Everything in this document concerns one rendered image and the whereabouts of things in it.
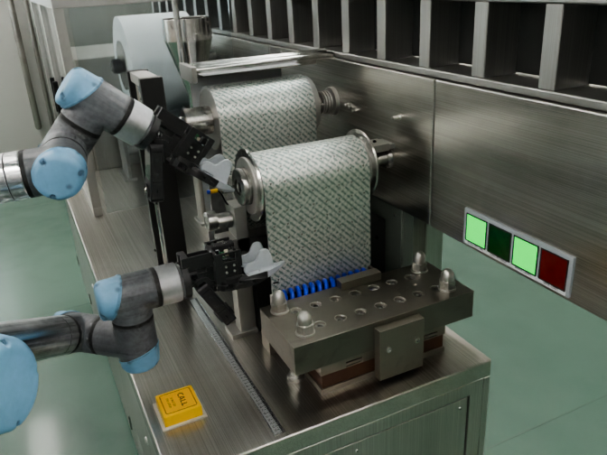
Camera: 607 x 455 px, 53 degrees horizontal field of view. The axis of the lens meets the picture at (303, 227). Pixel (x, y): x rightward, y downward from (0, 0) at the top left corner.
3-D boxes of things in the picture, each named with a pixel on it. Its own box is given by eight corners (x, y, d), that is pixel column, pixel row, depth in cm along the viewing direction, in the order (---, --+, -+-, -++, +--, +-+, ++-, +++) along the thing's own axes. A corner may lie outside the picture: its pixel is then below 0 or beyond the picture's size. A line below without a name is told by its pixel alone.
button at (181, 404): (156, 405, 114) (154, 395, 113) (192, 394, 116) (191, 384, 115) (165, 429, 108) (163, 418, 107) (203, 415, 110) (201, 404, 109)
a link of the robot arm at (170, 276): (165, 312, 111) (155, 293, 118) (190, 306, 113) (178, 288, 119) (159, 276, 108) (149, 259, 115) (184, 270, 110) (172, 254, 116)
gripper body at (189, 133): (219, 143, 113) (163, 108, 106) (194, 181, 113) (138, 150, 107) (206, 134, 119) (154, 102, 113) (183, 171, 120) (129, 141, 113)
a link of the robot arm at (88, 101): (49, 99, 105) (75, 58, 104) (107, 132, 111) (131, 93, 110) (51, 111, 99) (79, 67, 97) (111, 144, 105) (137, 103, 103)
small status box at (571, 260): (462, 241, 114) (463, 207, 112) (464, 240, 115) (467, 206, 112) (567, 298, 94) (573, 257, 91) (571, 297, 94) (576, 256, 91)
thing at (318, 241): (272, 297, 125) (265, 214, 118) (369, 270, 134) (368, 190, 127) (273, 298, 124) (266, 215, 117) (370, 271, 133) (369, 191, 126)
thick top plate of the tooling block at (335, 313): (261, 333, 122) (259, 307, 119) (424, 283, 137) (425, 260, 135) (295, 376, 108) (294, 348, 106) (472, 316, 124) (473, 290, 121)
